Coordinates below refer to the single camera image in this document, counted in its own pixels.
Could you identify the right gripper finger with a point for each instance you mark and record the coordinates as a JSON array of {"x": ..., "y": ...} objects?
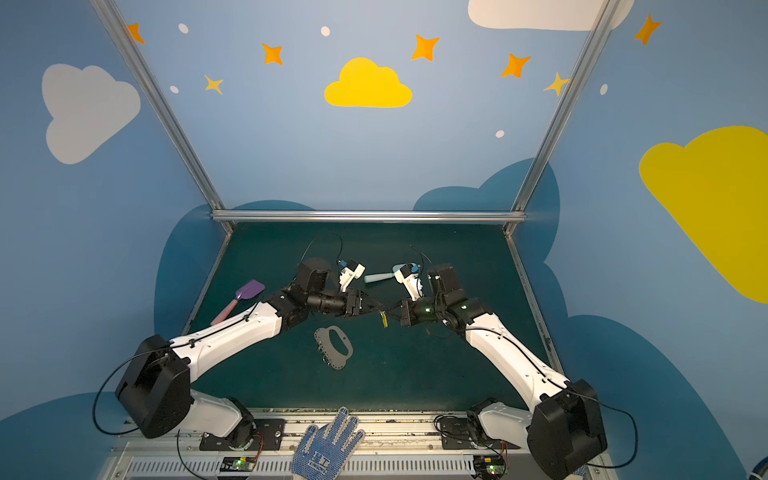
[
  {"x": 395, "y": 309},
  {"x": 393, "y": 318}
]

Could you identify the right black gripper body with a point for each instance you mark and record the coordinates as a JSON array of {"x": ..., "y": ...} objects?
[{"x": 405, "y": 311}]

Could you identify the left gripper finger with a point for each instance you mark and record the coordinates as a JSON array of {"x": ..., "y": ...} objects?
[
  {"x": 369, "y": 303},
  {"x": 376, "y": 312}
]

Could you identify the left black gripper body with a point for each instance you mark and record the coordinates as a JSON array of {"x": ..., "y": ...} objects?
[{"x": 353, "y": 303}]

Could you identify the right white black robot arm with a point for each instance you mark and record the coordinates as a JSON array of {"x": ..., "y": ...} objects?
[{"x": 562, "y": 427}]

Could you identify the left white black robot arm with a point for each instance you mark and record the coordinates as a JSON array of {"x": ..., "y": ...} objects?
[{"x": 156, "y": 388}]

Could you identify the light blue toy shovel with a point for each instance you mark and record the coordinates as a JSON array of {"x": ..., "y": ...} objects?
[{"x": 377, "y": 277}]

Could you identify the purple pink toy shovel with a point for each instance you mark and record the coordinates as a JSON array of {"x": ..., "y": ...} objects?
[{"x": 248, "y": 291}]

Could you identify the blue dotted glove centre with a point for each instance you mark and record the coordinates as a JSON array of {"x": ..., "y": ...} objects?
[{"x": 323, "y": 451}]

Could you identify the right green circuit board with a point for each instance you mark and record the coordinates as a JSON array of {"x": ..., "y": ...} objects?
[{"x": 488, "y": 467}]

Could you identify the green circuit board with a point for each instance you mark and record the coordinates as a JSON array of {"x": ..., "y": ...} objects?
[
  {"x": 488, "y": 467},
  {"x": 238, "y": 464}
]

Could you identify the left green circuit board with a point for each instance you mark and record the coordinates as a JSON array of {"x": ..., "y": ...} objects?
[{"x": 238, "y": 464}]

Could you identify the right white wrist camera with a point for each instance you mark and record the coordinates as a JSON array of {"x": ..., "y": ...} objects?
[{"x": 409, "y": 276}]

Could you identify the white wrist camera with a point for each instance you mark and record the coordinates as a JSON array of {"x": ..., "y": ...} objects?
[
  {"x": 409, "y": 276},
  {"x": 349, "y": 271}
]

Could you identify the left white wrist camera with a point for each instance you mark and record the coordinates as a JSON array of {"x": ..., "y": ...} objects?
[{"x": 349, "y": 271}]

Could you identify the aluminium front rail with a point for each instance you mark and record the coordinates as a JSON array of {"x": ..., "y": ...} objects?
[{"x": 398, "y": 445}]

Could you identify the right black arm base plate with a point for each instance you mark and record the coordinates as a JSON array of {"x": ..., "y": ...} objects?
[{"x": 460, "y": 433}]

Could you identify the right aluminium frame post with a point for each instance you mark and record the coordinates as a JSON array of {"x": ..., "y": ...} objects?
[{"x": 580, "y": 74}]

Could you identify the aluminium frame post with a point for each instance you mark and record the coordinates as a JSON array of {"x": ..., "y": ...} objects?
[
  {"x": 580, "y": 74},
  {"x": 114, "y": 23}
]

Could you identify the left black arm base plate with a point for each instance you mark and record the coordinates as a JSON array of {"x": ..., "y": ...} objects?
[{"x": 270, "y": 433}]

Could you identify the left aluminium frame post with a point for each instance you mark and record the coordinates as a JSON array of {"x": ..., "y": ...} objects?
[{"x": 114, "y": 23}]

